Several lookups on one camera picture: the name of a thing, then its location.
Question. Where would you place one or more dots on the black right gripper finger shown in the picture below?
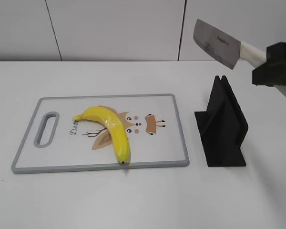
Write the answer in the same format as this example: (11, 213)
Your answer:
(273, 71)

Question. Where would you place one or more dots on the cleaver knife with white handle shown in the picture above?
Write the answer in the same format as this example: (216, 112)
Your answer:
(228, 50)

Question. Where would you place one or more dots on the yellow plastic banana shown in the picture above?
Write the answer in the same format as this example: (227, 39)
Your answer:
(112, 133)

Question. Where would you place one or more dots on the black knife stand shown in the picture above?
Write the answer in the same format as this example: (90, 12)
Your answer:
(222, 127)

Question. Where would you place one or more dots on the grey rimmed white cutting board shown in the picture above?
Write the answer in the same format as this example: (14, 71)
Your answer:
(54, 142)

